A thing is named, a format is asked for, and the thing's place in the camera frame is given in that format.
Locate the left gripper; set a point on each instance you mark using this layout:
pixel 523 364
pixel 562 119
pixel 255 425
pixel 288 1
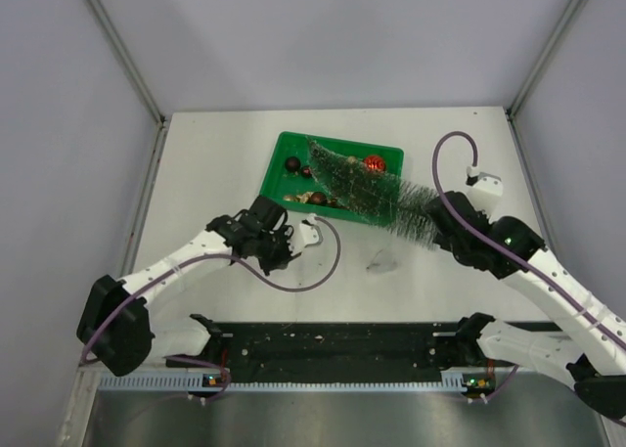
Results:
pixel 285 235

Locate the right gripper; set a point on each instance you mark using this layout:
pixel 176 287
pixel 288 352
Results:
pixel 443 242

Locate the green plastic tray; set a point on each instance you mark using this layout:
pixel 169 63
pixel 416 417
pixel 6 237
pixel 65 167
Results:
pixel 279 183

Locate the clear battery box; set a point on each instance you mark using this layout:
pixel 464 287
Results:
pixel 382 263

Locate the large brown matte bauble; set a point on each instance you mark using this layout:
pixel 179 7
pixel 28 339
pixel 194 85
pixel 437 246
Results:
pixel 292 164

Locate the small green christmas tree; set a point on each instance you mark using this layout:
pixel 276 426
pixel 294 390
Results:
pixel 381 199

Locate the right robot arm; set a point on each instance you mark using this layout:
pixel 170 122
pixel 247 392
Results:
pixel 590 360

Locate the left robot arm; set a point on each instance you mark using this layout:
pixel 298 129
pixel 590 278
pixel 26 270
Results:
pixel 119 326

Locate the gold ribbed ornament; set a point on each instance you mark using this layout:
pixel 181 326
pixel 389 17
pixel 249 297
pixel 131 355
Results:
pixel 305 197

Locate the brown bauble near front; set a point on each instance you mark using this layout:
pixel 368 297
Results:
pixel 319 198

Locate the large red glitter bauble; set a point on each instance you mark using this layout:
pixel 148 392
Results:
pixel 375 163

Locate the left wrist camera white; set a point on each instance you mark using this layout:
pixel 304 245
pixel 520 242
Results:
pixel 307 233

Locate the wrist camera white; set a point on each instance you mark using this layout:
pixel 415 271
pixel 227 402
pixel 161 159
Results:
pixel 307 233
pixel 484 190

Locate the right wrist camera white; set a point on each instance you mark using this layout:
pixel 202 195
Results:
pixel 484 190

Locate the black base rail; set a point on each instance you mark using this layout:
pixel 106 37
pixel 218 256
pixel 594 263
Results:
pixel 339 352

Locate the right aluminium frame post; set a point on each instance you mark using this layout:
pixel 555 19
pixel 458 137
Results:
pixel 549 49

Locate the aluminium frame post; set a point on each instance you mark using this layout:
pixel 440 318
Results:
pixel 124 59
pixel 549 49

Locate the left aluminium frame post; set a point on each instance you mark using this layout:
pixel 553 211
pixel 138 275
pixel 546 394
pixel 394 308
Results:
pixel 124 59

